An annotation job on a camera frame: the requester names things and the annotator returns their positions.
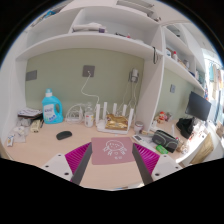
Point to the folded white cloth on shelf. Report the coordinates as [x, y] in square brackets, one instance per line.
[95, 27]

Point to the pink mouse pad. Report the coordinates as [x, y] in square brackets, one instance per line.
[113, 150]

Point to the green small box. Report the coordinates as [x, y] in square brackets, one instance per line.
[161, 149]

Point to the grey wall socket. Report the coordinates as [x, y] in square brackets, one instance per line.
[88, 71]

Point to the white calculator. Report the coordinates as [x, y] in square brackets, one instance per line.
[139, 139]

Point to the dark grey pouch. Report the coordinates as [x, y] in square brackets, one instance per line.
[166, 140]

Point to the gold snack package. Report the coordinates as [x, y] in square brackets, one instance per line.
[116, 122]

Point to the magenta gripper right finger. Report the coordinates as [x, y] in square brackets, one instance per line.
[152, 166]

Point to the clear plastic bottle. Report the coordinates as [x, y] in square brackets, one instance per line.
[88, 115]

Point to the white shelf unit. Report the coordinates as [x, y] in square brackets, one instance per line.
[150, 30]

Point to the small toy figurine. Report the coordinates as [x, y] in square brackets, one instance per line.
[162, 117]

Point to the grey wall switch plate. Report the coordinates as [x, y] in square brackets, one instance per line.
[32, 75]

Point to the blue detergent bottle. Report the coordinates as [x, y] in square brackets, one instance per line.
[52, 108]

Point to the black computer monitor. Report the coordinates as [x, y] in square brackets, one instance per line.
[198, 107]

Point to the small grey jar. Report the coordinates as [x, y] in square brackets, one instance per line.
[138, 126]

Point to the white wall charger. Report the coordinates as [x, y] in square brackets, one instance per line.
[134, 75]

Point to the small yellow packet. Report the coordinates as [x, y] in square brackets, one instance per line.
[35, 126]

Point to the black bag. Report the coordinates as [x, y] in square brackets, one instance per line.
[185, 126]

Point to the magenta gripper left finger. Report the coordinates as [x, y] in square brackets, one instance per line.
[70, 166]

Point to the white wifi router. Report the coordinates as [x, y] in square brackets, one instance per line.
[101, 121]

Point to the black computer mouse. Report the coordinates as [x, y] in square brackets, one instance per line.
[64, 134]

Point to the stack of books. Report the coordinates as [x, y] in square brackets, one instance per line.
[29, 113]

